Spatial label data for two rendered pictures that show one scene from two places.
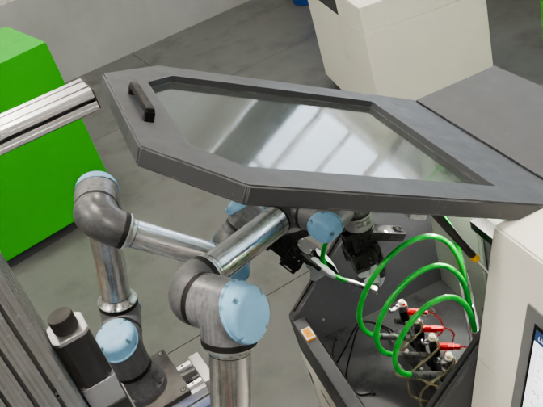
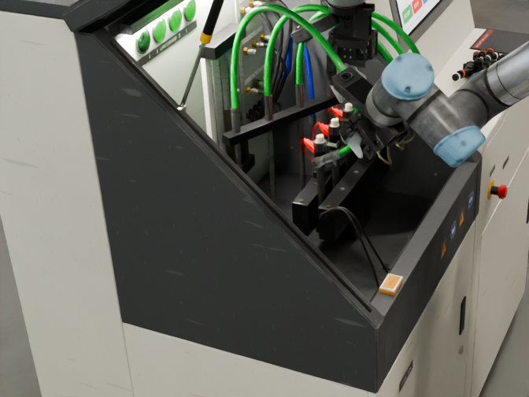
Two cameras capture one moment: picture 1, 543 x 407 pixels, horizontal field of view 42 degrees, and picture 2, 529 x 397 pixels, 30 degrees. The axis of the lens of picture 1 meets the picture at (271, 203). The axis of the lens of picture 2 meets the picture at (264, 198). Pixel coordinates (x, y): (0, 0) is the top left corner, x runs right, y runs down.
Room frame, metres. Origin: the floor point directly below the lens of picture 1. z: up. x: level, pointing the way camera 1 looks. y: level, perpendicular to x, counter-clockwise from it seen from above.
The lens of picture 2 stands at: (2.97, 0.80, 2.09)
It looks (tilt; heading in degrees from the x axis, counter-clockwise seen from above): 31 degrees down; 219
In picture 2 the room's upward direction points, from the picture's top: 4 degrees counter-clockwise
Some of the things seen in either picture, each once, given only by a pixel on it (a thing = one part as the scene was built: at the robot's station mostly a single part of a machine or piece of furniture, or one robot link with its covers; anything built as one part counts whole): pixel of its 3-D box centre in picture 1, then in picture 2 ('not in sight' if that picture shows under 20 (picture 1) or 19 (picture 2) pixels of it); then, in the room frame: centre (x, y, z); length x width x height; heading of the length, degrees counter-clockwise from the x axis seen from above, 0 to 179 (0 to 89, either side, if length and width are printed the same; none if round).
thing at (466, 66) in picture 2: not in sight; (482, 63); (0.71, -0.26, 1.01); 0.23 x 0.11 x 0.06; 11
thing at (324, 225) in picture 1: (325, 218); not in sight; (1.39, -0.11, 1.52); 0.11 x 0.11 x 0.08; 45
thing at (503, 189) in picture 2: not in sight; (497, 191); (0.96, -0.07, 0.80); 0.05 x 0.04 x 0.05; 11
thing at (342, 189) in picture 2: (435, 381); (343, 198); (1.34, -0.28, 0.91); 0.34 x 0.10 x 0.15; 11
